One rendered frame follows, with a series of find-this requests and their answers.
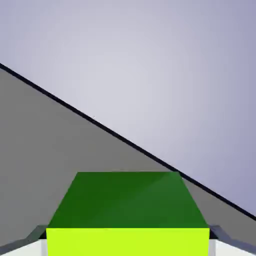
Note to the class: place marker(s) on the small green cube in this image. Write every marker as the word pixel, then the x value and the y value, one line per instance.
pixel 128 210

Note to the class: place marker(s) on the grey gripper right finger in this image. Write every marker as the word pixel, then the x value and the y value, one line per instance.
pixel 230 246

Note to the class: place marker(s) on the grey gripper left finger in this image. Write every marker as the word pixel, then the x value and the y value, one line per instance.
pixel 26 245

